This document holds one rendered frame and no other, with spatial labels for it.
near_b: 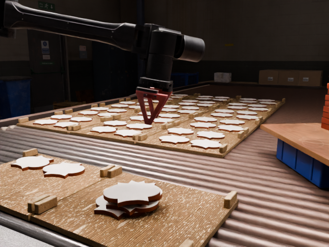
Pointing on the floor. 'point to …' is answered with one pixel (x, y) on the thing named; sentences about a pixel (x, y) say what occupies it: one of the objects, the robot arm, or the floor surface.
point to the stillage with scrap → (185, 77)
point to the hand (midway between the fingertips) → (151, 117)
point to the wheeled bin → (14, 96)
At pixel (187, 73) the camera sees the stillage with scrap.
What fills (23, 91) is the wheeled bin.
